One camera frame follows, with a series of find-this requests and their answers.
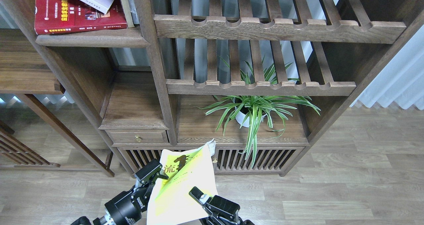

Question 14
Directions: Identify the brown upright book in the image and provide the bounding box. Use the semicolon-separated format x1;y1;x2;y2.
120;0;135;28

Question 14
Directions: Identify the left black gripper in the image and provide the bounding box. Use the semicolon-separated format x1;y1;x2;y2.
104;159;169;225

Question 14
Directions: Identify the slatted cabinet door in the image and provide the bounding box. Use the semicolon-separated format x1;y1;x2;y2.
212;146;304;177
124;147;213;173

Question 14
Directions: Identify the spider plant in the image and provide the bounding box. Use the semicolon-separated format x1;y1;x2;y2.
198;56;321;168

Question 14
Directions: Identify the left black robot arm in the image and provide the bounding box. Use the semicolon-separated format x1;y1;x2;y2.
92;159;169;225

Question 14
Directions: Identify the red cover book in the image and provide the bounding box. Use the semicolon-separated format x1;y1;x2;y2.
34;0;127;35

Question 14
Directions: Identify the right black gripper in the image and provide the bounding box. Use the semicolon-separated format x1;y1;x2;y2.
189;186;254;225

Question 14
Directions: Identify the white curtain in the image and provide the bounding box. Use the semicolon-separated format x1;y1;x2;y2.
351;26;424;110

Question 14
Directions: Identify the yellow cover book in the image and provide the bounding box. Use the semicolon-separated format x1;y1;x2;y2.
147;140;218;225

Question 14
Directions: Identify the left slatted cabinet door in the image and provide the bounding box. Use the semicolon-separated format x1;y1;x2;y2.
124;147;213;173

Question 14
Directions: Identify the right slatted cabinet door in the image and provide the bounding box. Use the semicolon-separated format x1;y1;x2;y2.
212;146;304;177

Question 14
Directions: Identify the dark wooden bookshelf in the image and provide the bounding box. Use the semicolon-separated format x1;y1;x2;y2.
1;0;423;173

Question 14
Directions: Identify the white plant pot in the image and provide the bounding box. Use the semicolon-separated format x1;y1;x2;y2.
234;106;266;129

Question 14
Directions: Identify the small wooden drawer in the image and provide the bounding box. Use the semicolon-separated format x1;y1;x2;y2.
106;130;168;144

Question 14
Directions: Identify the white upright book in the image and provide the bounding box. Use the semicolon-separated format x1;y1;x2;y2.
128;0;140;25

